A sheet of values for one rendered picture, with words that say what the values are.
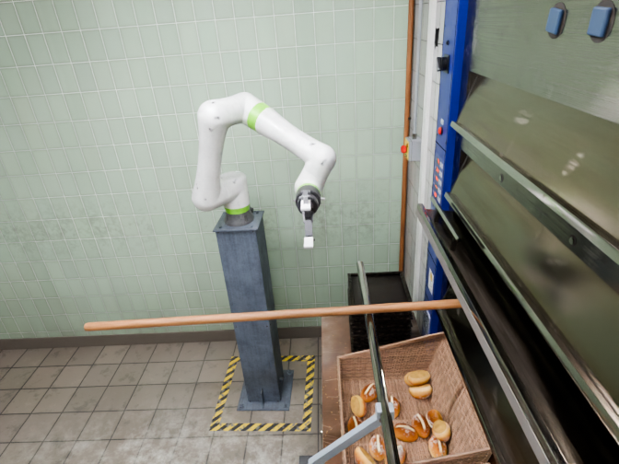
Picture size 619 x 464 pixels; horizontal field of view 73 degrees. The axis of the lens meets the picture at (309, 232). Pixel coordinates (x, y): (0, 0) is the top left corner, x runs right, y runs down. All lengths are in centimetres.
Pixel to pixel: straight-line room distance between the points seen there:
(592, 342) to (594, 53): 52
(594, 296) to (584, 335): 8
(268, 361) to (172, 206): 111
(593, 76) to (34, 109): 262
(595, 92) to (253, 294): 174
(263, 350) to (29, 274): 177
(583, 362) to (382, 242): 191
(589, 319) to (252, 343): 182
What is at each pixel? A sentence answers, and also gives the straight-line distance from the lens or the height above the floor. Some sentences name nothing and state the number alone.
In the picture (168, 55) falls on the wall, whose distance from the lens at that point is 248.
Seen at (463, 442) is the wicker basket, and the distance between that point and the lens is 172.
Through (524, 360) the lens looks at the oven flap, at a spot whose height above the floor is 140.
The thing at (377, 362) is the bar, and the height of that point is 117.
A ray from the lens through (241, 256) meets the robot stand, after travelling 210.
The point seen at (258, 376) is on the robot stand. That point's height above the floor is 23.
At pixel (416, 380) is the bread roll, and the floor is 68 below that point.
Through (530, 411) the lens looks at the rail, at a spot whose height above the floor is 143.
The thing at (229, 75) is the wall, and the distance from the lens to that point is 241.
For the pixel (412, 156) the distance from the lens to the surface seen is 214.
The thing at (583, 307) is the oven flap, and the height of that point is 155.
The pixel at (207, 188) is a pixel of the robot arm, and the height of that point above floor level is 146.
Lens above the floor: 208
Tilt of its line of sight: 27 degrees down
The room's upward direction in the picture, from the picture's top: 4 degrees counter-clockwise
